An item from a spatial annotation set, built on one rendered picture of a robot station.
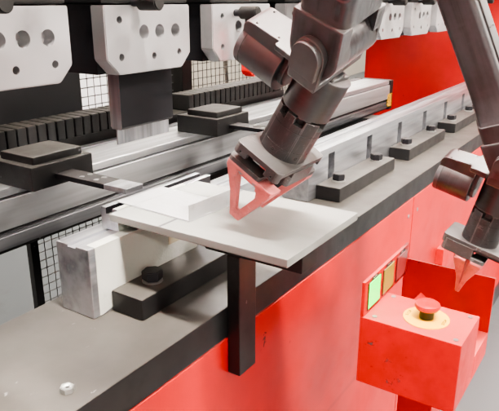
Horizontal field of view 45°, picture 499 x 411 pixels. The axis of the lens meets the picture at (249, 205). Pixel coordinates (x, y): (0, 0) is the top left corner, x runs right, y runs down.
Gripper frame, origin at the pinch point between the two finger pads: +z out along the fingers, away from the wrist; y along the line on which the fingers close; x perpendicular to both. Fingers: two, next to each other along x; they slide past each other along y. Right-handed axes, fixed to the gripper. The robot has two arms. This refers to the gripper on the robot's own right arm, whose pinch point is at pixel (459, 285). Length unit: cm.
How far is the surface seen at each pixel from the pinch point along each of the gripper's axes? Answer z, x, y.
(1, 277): 132, -60, 196
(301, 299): 5.7, 18.0, 19.6
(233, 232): -14.7, 42.3, 21.2
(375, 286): 1.0, 11.3, 10.5
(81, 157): -8, 33, 57
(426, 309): 0.3, 11.7, 1.9
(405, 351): 6.7, 15.1, 1.8
